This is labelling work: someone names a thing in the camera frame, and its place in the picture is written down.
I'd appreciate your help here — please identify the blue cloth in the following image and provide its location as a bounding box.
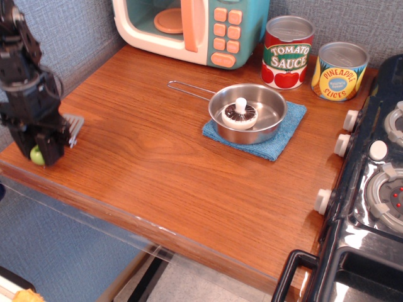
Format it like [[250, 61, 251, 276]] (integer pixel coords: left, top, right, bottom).
[[202, 101, 307, 162]]

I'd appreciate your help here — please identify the black toy stove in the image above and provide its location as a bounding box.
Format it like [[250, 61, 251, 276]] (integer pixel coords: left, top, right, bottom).
[[272, 55, 402, 301]]

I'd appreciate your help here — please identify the tomato sauce can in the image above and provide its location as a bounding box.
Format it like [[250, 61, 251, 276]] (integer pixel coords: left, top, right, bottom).
[[261, 15, 315, 90]]

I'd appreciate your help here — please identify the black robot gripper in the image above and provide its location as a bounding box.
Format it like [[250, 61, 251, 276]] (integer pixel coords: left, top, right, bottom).
[[1, 70, 66, 166]]

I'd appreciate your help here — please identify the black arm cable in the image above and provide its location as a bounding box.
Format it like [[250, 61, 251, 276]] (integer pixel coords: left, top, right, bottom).
[[37, 64, 65, 101]]

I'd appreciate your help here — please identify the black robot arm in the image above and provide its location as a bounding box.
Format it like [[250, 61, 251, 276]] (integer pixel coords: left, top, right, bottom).
[[1, 1, 82, 166]]

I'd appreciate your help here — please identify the silver metal pot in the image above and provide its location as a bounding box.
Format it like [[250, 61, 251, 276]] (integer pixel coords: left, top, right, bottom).
[[167, 81, 288, 145]]

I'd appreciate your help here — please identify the white toy mushroom slice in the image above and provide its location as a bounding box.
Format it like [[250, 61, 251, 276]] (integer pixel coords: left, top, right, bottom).
[[221, 98, 258, 131]]

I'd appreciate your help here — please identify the teal toy microwave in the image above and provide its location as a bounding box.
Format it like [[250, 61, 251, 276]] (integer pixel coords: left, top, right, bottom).
[[112, 0, 270, 70]]

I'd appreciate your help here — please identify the pineapple slices can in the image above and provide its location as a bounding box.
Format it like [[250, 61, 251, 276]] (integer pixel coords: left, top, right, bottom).
[[311, 42, 370, 101]]

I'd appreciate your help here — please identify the green handled grey spatula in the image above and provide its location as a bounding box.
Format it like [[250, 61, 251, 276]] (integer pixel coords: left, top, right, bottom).
[[29, 113, 85, 167]]

